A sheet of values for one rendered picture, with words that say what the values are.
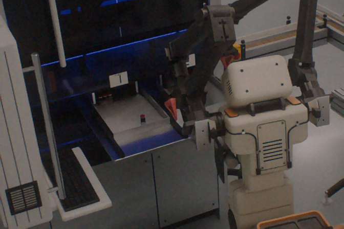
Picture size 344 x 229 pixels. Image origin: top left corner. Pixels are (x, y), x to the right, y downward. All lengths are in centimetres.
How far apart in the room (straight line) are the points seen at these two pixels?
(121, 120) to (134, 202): 59
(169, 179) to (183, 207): 22
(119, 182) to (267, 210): 100
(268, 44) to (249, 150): 127
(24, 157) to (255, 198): 84
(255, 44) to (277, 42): 12
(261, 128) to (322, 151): 205
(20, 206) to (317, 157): 224
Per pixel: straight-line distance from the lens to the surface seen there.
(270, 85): 218
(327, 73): 512
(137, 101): 301
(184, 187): 340
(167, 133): 276
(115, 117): 291
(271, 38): 344
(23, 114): 224
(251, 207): 240
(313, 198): 381
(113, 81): 292
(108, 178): 318
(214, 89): 307
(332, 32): 356
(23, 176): 236
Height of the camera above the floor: 237
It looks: 30 degrees down
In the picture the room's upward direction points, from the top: 5 degrees counter-clockwise
